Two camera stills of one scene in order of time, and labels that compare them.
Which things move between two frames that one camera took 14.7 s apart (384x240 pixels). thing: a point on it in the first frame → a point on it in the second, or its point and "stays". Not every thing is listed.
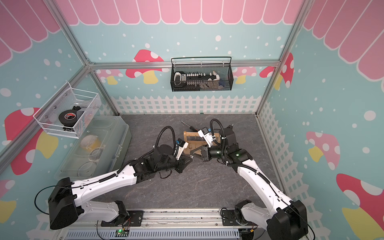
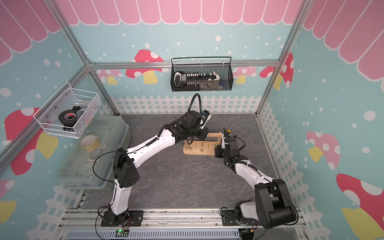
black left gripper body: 179,164 → 197,132
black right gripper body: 215,152 → 221,153
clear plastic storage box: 101,149 stays
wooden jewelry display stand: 192,140 stays
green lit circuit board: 121,233 stays
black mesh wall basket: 201,73 stays
